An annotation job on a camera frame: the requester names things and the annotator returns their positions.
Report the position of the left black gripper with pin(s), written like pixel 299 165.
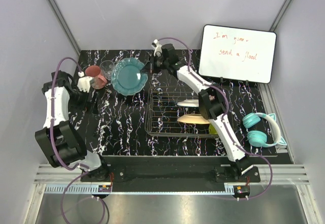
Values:
pixel 91 106

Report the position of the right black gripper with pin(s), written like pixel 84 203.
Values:
pixel 154 70

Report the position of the teal scalloped plate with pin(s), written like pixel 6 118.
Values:
pixel 127 78

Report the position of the black wire dish rack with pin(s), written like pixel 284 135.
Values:
pixel 163 113

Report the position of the white watermelon pattern plate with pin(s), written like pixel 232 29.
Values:
pixel 188 103

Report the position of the orange bird plate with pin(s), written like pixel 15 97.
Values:
pixel 193 119

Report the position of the lime green bowl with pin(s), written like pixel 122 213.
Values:
pixel 212 130

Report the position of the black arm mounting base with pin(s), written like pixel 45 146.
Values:
pixel 212 168

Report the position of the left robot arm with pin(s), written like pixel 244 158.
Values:
pixel 60 142

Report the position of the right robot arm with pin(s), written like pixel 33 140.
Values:
pixel 213 103

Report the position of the pink mug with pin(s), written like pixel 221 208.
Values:
pixel 99 80

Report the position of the clear drinking glass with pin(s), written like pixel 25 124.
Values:
pixel 107 68

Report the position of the black marble pattern mat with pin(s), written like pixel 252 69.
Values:
pixel 119 127

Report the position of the white whiteboard with red writing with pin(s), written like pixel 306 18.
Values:
pixel 237 53

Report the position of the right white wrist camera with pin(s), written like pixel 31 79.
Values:
pixel 157 47

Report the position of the grey slotted cable duct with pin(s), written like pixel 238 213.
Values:
pixel 97 189

